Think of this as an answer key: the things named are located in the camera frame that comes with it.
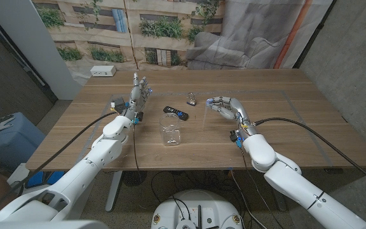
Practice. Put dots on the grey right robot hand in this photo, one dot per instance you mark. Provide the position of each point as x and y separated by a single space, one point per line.
237 109

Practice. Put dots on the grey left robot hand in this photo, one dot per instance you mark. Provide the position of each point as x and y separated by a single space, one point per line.
135 98

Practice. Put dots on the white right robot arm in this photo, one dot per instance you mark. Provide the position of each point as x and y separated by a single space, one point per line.
265 156

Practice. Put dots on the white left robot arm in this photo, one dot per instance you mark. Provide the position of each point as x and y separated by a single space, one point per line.
100 152

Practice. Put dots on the black remote key fob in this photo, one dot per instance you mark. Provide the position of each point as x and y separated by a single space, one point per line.
175 112

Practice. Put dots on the white power outlet box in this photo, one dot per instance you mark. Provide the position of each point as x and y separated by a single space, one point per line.
103 71

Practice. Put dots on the clear glass jar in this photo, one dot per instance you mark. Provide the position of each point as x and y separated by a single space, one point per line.
170 133

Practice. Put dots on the printed fabric backdrop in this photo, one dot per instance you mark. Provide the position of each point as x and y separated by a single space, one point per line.
170 31

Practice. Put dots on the black round floor object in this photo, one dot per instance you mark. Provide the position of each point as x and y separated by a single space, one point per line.
134 178

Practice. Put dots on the grey table leg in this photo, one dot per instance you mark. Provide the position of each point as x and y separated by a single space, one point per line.
280 200
113 194

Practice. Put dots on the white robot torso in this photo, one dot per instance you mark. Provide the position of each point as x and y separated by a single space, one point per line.
195 206

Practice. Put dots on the black backdrop stand pole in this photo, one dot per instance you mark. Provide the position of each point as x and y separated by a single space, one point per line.
314 33

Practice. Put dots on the blue storage bin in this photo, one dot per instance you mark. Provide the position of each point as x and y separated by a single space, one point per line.
8 149

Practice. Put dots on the white and blue floor box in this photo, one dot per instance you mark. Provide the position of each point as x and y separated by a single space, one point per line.
17 174

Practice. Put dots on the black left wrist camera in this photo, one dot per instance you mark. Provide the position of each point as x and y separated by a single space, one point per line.
119 103

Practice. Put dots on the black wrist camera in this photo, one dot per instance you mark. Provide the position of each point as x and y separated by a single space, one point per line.
119 103
233 136

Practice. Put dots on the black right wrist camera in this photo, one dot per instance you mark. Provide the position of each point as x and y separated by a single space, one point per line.
233 136

